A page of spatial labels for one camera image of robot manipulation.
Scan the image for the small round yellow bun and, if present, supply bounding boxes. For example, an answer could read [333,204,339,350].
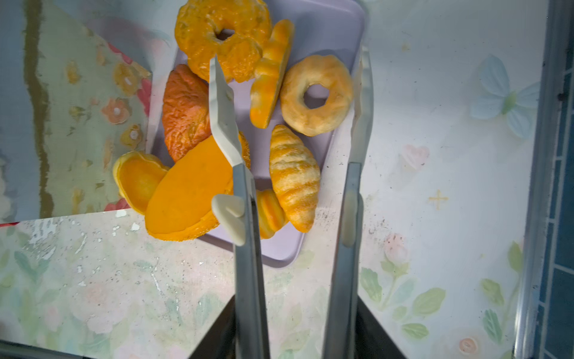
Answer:
[113,150,169,215]

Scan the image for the large sesame oval bread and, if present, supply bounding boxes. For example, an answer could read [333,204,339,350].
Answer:
[145,136,233,242]

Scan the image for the aluminium corner post right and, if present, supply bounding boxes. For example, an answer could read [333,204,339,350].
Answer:
[513,1,573,358]

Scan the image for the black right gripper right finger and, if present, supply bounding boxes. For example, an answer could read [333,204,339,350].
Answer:
[354,297,406,359]

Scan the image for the lilac plastic tray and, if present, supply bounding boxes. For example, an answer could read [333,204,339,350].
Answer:
[149,0,366,269]

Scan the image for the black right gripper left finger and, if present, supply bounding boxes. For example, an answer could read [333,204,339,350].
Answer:
[189,296,236,359]

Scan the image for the long striped bread stick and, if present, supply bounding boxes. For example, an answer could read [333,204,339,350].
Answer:
[250,19,294,129]

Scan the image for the metal tongs with white tips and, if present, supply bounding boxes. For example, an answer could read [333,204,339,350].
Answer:
[208,44,375,359]

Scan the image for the golden croissant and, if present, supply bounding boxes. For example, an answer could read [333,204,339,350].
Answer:
[269,125,321,233]

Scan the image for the dark orange crusty bread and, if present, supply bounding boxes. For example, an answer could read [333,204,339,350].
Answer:
[161,64,212,162]

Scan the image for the striped yellow bun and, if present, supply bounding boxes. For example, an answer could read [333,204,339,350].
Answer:
[257,189,288,239]

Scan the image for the pale bagel ring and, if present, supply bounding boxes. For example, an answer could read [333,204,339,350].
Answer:
[279,54,355,138]

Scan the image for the floral paper bag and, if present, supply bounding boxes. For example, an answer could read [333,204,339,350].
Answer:
[1,1,152,226]

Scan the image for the orange ring bread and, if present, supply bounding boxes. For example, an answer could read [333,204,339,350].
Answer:
[174,0,271,82]

